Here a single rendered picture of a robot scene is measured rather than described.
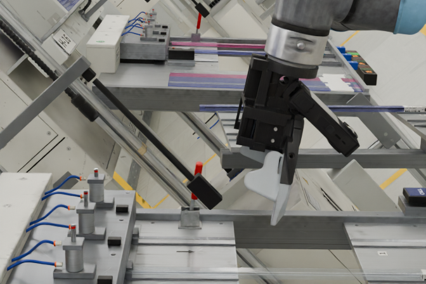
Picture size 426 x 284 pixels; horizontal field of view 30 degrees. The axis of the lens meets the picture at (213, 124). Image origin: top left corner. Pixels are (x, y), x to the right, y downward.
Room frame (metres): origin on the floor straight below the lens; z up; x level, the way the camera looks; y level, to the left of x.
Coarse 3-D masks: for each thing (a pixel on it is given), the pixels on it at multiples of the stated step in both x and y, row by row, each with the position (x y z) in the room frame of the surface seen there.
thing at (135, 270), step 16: (144, 272) 1.05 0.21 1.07; (160, 272) 1.05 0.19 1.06; (176, 272) 1.05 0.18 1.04; (192, 272) 1.05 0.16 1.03; (208, 272) 1.04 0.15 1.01; (224, 272) 1.04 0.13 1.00; (240, 272) 1.04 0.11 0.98; (256, 272) 1.03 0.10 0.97; (272, 272) 1.03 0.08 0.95; (288, 272) 1.03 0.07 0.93; (304, 272) 1.02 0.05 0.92; (320, 272) 1.02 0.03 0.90; (336, 272) 1.02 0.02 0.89; (352, 272) 1.02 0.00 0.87; (368, 272) 1.01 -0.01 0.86; (384, 272) 1.01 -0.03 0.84; (400, 272) 1.01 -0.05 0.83; (416, 272) 1.01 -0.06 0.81
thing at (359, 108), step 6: (204, 108) 1.58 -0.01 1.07; (210, 108) 1.58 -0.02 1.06; (216, 108) 1.58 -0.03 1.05; (222, 108) 1.58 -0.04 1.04; (228, 108) 1.58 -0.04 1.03; (234, 108) 1.58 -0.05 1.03; (330, 108) 1.56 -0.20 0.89; (336, 108) 1.56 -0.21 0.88; (342, 108) 1.56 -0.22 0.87; (348, 108) 1.56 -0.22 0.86; (354, 108) 1.56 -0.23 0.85; (360, 108) 1.56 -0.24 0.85; (366, 108) 1.56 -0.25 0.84; (372, 108) 1.56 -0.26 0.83; (378, 108) 1.55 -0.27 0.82; (384, 108) 1.55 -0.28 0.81; (390, 108) 1.55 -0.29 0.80; (396, 108) 1.55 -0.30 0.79; (402, 108) 1.55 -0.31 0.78
